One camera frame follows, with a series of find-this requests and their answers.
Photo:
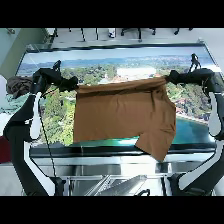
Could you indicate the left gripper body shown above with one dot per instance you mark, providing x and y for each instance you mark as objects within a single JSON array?
[{"x": 69, "y": 83}]

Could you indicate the dark red garment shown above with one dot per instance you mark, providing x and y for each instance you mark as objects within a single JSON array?
[{"x": 4, "y": 150}]

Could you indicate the silver frame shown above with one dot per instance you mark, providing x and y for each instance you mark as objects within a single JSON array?
[{"x": 110, "y": 181}]

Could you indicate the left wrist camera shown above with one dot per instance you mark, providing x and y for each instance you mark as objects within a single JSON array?
[{"x": 57, "y": 65}]

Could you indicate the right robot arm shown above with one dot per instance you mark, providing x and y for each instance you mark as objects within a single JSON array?
[{"x": 213, "y": 116}]

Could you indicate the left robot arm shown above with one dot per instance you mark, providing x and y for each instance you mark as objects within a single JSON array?
[{"x": 20, "y": 133}]

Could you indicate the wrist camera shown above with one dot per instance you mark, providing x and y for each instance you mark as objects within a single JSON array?
[
  {"x": 194, "y": 62},
  {"x": 57, "y": 65}
]

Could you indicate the brown T-shirt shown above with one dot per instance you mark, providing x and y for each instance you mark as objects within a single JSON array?
[{"x": 123, "y": 113}]

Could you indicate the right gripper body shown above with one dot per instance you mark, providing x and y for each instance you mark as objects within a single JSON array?
[{"x": 171, "y": 77}]

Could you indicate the dark brown garment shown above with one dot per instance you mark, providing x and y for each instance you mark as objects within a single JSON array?
[{"x": 18, "y": 85}]

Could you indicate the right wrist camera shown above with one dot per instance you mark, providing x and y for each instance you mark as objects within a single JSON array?
[{"x": 194, "y": 62}]

